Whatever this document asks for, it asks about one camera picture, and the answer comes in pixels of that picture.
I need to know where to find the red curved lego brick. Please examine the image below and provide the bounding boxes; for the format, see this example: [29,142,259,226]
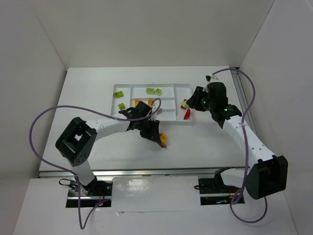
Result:
[183,109,191,120]

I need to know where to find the yellow lego brick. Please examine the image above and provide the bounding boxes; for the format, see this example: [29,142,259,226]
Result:
[159,133,168,143]

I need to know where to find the pale green lego end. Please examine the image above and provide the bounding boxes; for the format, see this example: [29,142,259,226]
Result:
[146,88,155,95]

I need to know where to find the lime green curved lego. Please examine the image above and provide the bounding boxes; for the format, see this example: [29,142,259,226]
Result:
[118,103,125,110]

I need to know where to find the dark green small lego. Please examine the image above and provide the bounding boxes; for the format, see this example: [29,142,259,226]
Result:
[114,91,124,98]

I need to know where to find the yellow striped lego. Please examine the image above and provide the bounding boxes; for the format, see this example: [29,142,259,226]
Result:
[134,100,141,107]

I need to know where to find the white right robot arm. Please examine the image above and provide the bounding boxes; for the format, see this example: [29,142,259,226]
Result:
[186,82,288,200]

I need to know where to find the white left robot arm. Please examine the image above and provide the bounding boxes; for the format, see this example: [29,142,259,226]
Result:
[55,101,166,195]

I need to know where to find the white compartment sorting tray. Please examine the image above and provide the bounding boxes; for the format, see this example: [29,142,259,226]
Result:
[111,84,194,125]

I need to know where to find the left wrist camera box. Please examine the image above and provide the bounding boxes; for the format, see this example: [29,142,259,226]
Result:
[156,108,163,115]

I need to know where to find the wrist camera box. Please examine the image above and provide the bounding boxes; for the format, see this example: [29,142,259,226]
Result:
[156,108,163,115]
[205,74,219,83]

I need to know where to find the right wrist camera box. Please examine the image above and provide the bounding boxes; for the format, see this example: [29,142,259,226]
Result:
[205,74,219,83]

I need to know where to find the aluminium side rail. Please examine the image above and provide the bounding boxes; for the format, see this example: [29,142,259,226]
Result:
[231,70,257,134]

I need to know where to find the aluminium front rail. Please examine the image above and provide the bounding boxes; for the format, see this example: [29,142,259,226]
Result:
[38,165,245,179]

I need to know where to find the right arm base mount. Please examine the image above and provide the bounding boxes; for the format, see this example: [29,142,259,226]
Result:
[194,178,238,206]

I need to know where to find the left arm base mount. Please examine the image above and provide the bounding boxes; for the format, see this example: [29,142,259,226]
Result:
[59,179,113,208]

